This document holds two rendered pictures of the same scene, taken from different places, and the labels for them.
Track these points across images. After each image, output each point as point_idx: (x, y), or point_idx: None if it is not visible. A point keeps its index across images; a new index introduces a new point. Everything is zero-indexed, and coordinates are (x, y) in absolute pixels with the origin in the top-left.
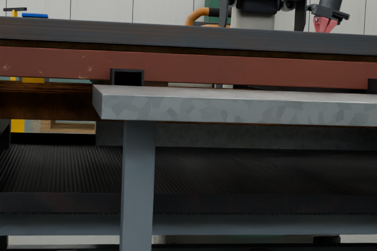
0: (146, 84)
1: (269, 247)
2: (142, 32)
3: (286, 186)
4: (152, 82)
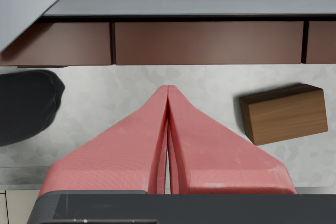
0: (296, 92)
1: None
2: None
3: None
4: (284, 96)
